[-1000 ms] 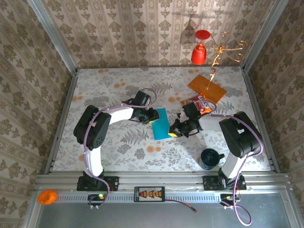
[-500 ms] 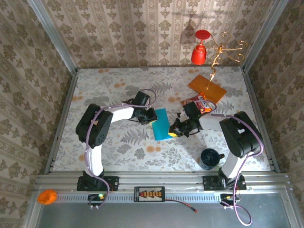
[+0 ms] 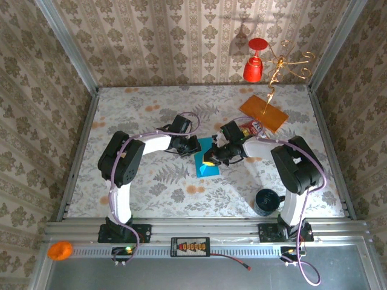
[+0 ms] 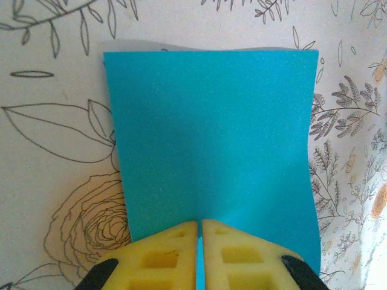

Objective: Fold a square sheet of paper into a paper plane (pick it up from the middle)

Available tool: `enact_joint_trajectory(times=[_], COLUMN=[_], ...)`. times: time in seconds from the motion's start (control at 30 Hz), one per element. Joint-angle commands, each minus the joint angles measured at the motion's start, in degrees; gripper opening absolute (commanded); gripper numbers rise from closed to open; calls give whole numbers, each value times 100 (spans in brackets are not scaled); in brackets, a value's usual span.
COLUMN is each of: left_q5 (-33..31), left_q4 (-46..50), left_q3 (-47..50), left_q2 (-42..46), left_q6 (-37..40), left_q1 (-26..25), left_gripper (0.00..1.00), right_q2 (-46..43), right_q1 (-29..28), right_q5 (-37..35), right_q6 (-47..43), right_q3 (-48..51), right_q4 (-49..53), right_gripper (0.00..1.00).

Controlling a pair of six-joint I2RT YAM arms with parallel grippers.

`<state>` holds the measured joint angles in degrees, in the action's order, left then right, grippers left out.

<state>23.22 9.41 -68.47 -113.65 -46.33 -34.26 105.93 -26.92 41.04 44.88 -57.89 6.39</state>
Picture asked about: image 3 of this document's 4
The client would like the blue paper sheet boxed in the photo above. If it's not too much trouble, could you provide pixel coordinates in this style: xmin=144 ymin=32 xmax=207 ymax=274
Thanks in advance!
xmin=193 ymin=137 xmax=221 ymax=178

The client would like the red yellow snack bag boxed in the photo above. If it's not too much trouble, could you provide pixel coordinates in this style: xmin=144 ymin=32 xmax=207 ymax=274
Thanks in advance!
xmin=240 ymin=119 xmax=270 ymax=140

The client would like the orange wooden base board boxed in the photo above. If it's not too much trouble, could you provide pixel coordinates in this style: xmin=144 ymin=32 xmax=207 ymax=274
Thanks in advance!
xmin=239 ymin=95 xmax=290 ymax=133

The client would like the dark blue mug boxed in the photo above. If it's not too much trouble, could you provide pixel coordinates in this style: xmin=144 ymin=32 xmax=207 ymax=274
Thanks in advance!
xmin=253 ymin=188 xmax=287 ymax=217

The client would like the floral patterned table cover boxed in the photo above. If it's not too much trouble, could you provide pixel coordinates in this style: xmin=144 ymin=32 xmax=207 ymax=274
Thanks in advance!
xmin=67 ymin=84 xmax=345 ymax=218

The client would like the black power distribution board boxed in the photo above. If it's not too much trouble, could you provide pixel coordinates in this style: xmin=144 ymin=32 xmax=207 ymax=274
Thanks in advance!
xmin=170 ymin=237 xmax=210 ymax=258

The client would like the red wine glass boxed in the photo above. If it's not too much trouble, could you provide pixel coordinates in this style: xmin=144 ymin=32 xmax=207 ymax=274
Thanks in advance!
xmin=243 ymin=38 xmax=269 ymax=83

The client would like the small right controller board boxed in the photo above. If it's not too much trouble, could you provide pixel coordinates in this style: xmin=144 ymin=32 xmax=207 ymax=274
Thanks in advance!
xmin=280 ymin=245 xmax=306 ymax=267

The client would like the small controller board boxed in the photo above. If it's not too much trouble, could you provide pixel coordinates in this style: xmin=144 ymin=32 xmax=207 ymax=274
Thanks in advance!
xmin=280 ymin=245 xmax=306 ymax=267
xmin=111 ymin=246 xmax=136 ymax=267

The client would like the small left controller board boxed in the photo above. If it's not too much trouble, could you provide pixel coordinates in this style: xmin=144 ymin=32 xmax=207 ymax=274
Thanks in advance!
xmin=111 ymin=246 xmax=136 ymax=267

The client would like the orange crumpled ball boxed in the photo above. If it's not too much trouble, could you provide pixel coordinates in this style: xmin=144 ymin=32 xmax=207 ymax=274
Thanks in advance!
xmin=47 ymin=240 xmax=74 ymax=261

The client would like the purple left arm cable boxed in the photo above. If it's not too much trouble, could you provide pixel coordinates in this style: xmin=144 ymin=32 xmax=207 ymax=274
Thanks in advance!
xmin=108 ymin=112 xmax=201 ymax=266

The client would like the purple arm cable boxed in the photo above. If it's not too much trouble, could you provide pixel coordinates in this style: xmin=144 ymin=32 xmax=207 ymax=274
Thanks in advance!
xmin=108 ymin=112 xmax=201 ymax=266
xmin=232 ymin=116 xmax=327 ymax=286

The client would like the aluminium frame cross rail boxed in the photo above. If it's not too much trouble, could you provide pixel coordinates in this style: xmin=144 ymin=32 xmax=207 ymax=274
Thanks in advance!
xmin=44 ymin=219 xmax=371 ymax=242

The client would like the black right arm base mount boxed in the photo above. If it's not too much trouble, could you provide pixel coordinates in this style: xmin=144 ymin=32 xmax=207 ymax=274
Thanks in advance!
xmin=258 ymin=222 xmax=314 ymax=243

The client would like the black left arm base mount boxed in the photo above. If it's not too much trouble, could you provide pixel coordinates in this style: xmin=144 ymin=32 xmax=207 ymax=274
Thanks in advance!
xmin=97 ymin=224 xmax=152 ymax=244

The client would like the slotted grey cable duct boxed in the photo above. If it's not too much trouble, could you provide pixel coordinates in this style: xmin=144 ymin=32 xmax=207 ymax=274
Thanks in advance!
xmin=72 ymin=245 xmax=282 ymax=258

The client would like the aluminium table side rail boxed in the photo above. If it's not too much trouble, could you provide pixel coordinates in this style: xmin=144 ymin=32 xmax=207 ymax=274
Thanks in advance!
xmin=307 ymin=86 xmax=357 ymax=220
xmin=56 ymin=90 xmax=100 ymax=221

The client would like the gold wire glass rack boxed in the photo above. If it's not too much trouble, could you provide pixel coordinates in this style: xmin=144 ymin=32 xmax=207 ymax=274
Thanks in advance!
xmin=265 ymin=39 xmax=316 ymax=114

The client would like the thin red cable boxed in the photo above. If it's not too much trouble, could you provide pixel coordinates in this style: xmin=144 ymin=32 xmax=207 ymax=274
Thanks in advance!
xmin=209 ymin=253 xmax=252 ymax=271

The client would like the grey metal base plate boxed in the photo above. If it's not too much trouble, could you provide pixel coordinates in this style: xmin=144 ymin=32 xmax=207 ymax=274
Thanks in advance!
xmin=30 ymin=243 xmax=385 ymax=290

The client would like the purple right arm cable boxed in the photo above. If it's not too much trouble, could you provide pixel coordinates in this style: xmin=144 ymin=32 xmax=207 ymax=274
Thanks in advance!
xmin=232 ymin=116 xmax=327 ymax=286

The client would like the aluminium corner post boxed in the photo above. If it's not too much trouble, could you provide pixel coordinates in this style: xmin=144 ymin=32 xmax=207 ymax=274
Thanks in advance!
xmin=308 ymin=0 xmax=368 ymax=88
xmin=34 ymin=0 xmax=99 ymax=94

